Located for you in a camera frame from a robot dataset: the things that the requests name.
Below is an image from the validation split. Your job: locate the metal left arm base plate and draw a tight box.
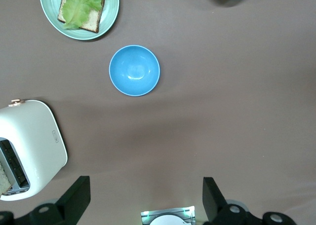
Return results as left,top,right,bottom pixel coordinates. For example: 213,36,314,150
140,205,197,225

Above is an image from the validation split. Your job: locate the green lettuce leaf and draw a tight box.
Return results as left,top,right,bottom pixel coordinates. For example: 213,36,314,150
57,0,104,30

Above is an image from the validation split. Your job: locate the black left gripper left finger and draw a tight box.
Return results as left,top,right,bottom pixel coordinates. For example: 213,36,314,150
0,176,91,225

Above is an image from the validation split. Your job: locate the white toaster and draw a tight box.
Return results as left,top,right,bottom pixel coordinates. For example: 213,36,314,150
0,98,68,202

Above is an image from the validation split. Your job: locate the green plate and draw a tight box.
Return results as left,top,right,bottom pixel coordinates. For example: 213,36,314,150
39,0,120,40

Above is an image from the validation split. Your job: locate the bread slice under lettuce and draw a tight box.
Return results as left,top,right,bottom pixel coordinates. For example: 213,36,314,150
57,0,106,34

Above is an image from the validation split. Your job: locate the brown table cloth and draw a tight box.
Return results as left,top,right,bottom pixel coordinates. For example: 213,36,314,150
0,0,316,225

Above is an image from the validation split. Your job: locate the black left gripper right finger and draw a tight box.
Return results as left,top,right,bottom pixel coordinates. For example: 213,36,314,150
202,177,298,225

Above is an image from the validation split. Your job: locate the blue bowl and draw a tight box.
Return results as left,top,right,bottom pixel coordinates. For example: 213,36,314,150
109,45,160,97

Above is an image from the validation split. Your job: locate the brown toast slice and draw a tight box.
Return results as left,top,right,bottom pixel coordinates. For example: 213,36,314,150
0,162,12,196

